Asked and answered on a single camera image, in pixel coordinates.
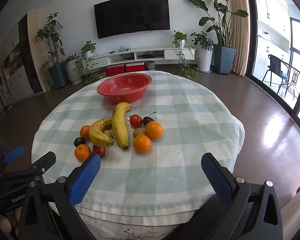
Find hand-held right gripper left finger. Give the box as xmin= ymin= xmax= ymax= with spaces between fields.
xmin=19 ymin=152 xmax=102 ymax=240

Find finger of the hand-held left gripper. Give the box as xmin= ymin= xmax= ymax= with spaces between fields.
xmin=0 ymin=151 xmax=57 ymax=181
xmin=0 ymin=146 xmax=25 ymax=178

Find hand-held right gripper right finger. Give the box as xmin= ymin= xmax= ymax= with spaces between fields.
xmin=201 ymin=152 xmax=283 ymax=240

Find orange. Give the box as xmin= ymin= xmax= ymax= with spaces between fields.
xmin=74 ymin=144 xmax=92 ymax=162
xmin=80 ymin=125 xmax=91 ymax=140
xmin=133 ymin=134 xmax=152 ymax=153
xmin=145 ymin=121 xmax=164 ymax=140

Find red tomato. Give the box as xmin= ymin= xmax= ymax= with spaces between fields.
xmin=92 ymin=145 xmax=106 ymax=159
xmin=128 ymin=114 xmax=143 ymax=128

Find small spotted banana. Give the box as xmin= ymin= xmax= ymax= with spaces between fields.
xmin=88 ymin=117 xmax=115 ymax=147

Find red plastic bowl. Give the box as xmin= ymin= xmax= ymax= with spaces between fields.
xmin=97 ymin=73 xmax=153 ymax=104

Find person's left hand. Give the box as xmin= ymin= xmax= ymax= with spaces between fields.
xmin=0 ymin=207 xmax=22 ymax=238

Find green checked tablecloth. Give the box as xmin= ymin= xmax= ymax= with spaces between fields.
xmin=31 ymin=70 xmax=245 ymax=227

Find floral bed sheet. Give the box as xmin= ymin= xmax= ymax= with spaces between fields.
xmin=76 ymin=205 xmax=190 ymax=240

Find large yellow banana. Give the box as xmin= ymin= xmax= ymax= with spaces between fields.
xmin=111 ymin=102 xmax=132 ymax=150

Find beige cushion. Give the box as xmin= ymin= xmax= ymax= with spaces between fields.
xmin=281 ymin=177 xmax=300 ymax=232

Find dark cherry with stem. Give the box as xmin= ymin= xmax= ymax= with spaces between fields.
xmin=142 ymin=111 xmax=157 ymax=127

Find blue tapered planter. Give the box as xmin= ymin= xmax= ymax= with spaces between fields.
xmin=47 ymin=62 xmax=69 ymax=89

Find white ribbed planter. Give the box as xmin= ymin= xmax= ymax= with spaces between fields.
xmin=65 ymin=60 xmax=82 ymax=85

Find wooden display shelf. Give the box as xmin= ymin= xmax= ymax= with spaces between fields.
xmin=18 ymin=10 xmax=49 ymax=93

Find red storage box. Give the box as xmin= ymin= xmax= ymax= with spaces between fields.
xmin=106 ymin=65 xmax=125 ymax=75
xmin=125 ymin=62 xmax=145 ymax=72

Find dark blue square planter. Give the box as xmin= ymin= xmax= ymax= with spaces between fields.
xmin=213 ymin=44 xmax=236 ymax=75

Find tall white planter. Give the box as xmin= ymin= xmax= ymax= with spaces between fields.
xmin=197 ymin=46 xmax=213 ymax=72

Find tall leafy tree plant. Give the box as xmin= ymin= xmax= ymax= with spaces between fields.
xmin=32 ymin=12 xmax=65 ymax=67

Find pothos in white pot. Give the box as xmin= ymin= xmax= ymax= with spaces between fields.
xmin=75 ymin=41 xmax=98 ymax=80

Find black metal chair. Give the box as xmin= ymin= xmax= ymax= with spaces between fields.
xmin=262 ymin=54 xmax=290 ymax=90

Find black metal balcony table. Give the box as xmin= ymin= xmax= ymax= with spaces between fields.
xmin=285 ymin=65 xmax=300 ymax=101

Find white television cabinet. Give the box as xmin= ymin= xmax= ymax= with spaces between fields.
xmin=82 ymin=46 xmax=196 ymax=68

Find bushy green plant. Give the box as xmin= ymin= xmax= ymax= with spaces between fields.
xmin=190 ymin=31 xmax=214 ymax=52

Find trailing pothos plant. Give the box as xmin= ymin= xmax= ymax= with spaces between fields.
xmin=171 ymin=30 xmax=199 ymax=78

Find glass sliding door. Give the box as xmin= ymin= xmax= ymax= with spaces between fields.
xmin=246 ymin=0 xmax=300 ymax=130

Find beige curtain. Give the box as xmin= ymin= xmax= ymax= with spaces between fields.
xmin=227 ymin=0 xmax=252 ymax=77

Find large broad-leaf plant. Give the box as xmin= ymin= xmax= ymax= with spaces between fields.
xmin=185 ymin=0 xmax=249 ymax=48

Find wall television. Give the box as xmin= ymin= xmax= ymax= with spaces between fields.
xmin=94 ymin=0 xmax=171 ymax=40

